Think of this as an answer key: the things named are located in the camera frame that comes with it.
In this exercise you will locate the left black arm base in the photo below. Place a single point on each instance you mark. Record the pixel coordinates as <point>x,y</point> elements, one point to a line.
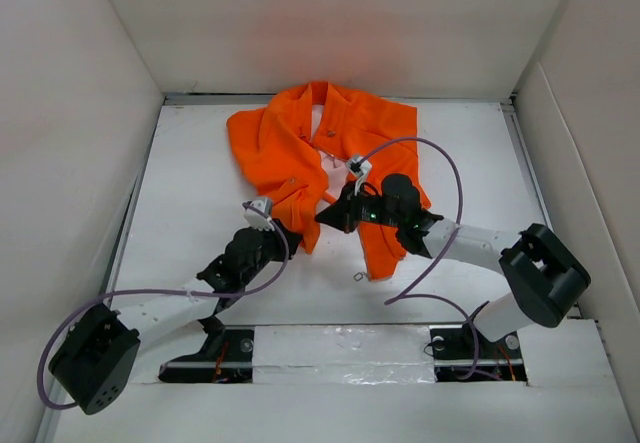
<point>225,357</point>

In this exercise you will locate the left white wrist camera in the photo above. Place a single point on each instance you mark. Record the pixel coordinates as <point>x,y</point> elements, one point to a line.
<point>258,213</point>

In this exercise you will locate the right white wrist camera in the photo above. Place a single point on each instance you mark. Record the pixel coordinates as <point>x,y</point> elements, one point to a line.
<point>359,167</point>

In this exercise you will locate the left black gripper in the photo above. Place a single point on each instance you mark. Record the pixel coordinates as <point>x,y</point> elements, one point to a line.
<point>277,238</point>

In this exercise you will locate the silver zipper pull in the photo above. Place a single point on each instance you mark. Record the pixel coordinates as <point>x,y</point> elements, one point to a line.
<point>360,276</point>

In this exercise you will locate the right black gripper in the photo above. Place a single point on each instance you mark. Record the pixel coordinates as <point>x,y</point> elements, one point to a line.
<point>343,212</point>

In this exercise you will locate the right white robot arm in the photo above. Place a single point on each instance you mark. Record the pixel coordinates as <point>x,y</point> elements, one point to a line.
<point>545,279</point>

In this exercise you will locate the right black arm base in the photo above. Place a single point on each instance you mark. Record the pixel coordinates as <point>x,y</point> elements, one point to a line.
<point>458,359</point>

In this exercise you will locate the orange zip jacket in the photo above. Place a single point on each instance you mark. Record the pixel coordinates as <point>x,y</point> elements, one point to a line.
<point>294,149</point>

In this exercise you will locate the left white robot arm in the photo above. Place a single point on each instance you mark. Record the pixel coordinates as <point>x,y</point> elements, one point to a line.
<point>94,362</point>

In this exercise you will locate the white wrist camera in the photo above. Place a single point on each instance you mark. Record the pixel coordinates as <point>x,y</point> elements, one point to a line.
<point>359,167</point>
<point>258,213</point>

